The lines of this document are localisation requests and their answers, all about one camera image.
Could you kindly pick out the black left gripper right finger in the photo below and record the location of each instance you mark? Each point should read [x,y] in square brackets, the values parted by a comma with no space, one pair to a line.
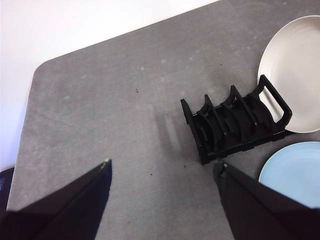
[262,212]

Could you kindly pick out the dark blue object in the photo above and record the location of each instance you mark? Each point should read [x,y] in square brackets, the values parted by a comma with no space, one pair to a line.
[5,190]

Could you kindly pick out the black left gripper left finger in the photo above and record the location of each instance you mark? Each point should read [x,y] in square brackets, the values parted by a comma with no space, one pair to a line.
[70,212]

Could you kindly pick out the white plate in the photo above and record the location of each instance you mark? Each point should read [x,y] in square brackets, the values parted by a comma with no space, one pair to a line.
[297,62]

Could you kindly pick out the blue plate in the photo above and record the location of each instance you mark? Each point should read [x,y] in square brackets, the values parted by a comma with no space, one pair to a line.
[295,172]

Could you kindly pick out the black plate rack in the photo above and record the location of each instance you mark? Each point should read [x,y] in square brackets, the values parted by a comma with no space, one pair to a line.
[225,140]

